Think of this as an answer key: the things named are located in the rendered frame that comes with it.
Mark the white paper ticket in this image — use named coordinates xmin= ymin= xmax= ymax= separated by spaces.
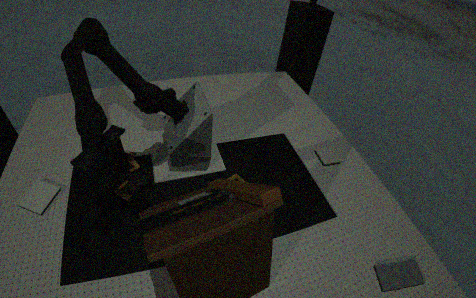
xmin=177 ymin=192 xmax=209 ymax=205

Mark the brown square letter tile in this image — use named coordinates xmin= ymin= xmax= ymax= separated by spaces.
xmin=228 ymin=173 xmax=245 ymax=182
xmin=127 ymin=157 xmax=141 ymax=173

